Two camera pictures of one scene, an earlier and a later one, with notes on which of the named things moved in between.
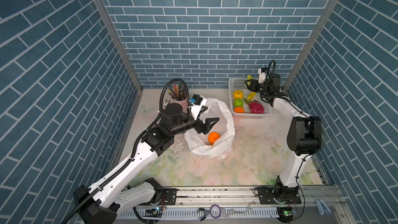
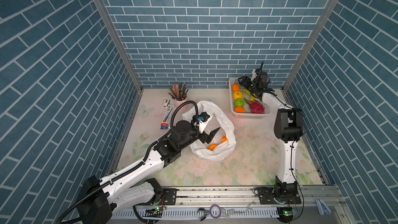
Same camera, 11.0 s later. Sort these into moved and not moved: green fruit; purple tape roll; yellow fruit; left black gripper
Moved: left black gripper
Not moved: purple tape roll; green fruit; yellow fruit
